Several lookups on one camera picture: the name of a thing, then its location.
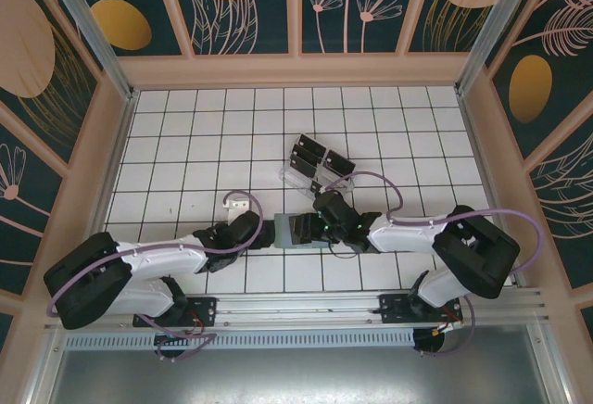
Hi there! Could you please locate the aluminium frame post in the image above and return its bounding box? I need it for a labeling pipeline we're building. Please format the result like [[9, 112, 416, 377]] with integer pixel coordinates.
[[455, 0, 532, 97], [37, 0, 136, 102]]

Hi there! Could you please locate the thin black cable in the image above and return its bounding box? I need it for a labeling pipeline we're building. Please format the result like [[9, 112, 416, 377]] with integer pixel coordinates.
[[327, 242, 370, 260]]

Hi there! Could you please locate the perforated grey cable duct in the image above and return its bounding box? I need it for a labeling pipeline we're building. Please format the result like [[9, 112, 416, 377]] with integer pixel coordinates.
[[63, 329, 417, 350]]

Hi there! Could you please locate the short purple base cable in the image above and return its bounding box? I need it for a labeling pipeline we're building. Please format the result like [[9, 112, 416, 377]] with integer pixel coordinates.
[[133, 313, 219, 364], [414, 309, 478, 360]]

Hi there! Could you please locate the grey metal sheet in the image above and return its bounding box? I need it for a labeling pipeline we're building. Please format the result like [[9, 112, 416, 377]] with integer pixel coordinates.
[[45, 324, 574, 404]]

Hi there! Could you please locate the aluminium mounting rail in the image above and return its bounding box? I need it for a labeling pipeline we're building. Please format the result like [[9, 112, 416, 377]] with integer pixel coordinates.
[[44, 285, 555, 331]]

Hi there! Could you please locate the pale green card holder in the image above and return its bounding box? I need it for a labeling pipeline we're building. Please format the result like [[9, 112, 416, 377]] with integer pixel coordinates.
[[272, 212, 328, 251]]

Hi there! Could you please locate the long purple camera cable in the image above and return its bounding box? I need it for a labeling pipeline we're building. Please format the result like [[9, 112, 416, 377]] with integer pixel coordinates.
[[48, 190, 265, 320], [322, 170, 543, 284]]

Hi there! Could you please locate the black gold-print card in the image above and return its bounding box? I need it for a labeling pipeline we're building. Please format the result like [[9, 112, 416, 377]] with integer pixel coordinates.
[[292, 143, 324, 165], [288, 153, 320, 178], [322, 148, 358, 177], [297, 133, 329, 156]]

